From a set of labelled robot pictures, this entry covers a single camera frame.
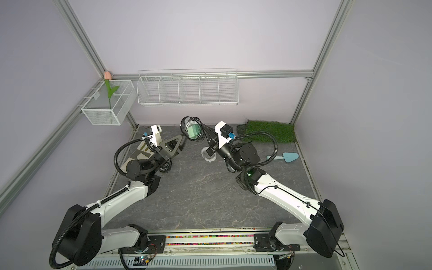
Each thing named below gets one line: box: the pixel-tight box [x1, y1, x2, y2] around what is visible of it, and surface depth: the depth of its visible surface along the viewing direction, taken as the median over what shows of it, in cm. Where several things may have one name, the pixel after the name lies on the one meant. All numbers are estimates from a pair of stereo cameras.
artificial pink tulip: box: [104, 70, 120, 110], surface depth 92 cm
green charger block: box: [186, 123, 202, 139], surface depth 61 cm
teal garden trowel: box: [266, 152, 300, 163], surface depth 107 cm
